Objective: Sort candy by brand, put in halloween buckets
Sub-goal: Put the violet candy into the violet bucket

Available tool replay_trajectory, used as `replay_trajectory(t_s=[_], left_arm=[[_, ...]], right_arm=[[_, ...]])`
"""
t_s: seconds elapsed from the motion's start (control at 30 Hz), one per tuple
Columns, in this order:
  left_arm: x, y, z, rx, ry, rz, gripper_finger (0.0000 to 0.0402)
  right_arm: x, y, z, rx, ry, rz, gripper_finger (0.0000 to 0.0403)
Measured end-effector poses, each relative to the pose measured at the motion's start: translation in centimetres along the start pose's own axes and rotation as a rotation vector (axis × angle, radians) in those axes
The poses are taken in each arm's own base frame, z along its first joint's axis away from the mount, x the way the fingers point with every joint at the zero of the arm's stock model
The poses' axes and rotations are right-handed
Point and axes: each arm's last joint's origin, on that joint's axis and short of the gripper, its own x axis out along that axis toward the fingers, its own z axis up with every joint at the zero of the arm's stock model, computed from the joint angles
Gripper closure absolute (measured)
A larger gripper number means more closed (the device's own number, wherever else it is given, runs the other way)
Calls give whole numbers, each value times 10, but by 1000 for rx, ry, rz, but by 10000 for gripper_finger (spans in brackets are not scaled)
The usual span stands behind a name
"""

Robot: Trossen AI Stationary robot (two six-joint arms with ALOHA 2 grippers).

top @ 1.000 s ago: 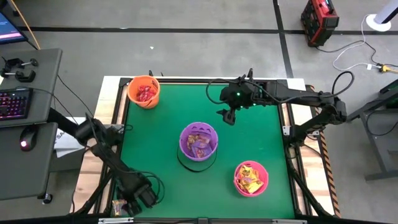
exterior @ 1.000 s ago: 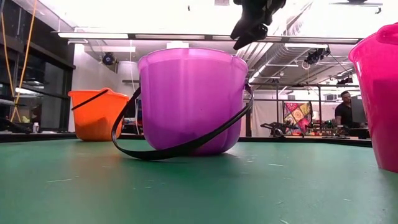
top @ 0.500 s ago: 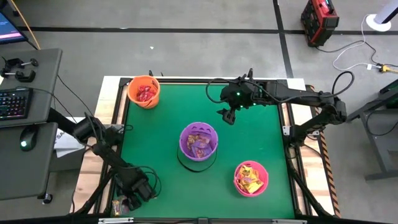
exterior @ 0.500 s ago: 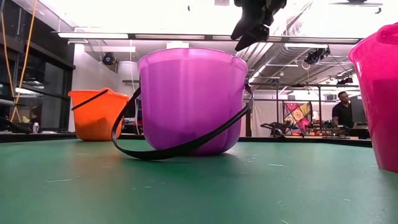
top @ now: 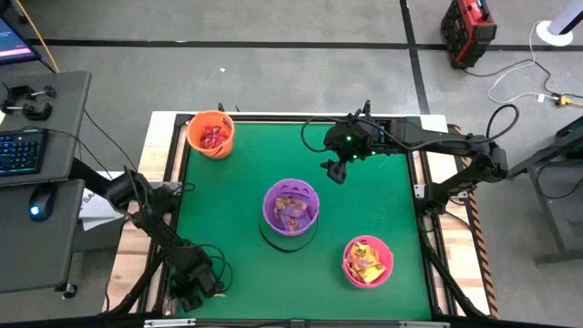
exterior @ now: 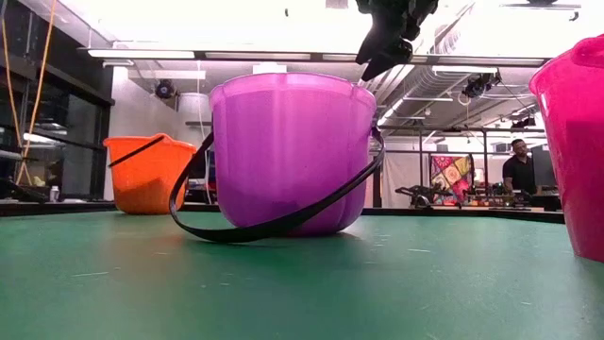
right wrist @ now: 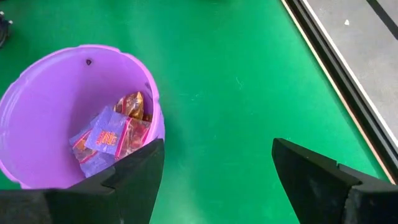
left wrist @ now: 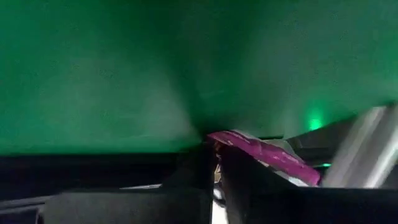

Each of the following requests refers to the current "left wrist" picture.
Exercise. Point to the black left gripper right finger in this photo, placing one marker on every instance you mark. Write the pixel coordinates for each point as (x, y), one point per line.
(295, 208)

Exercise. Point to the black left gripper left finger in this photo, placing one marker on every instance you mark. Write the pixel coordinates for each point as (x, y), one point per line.
(140, 208)

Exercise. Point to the purple candy pack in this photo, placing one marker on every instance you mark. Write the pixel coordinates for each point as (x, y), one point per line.
(264, 152)

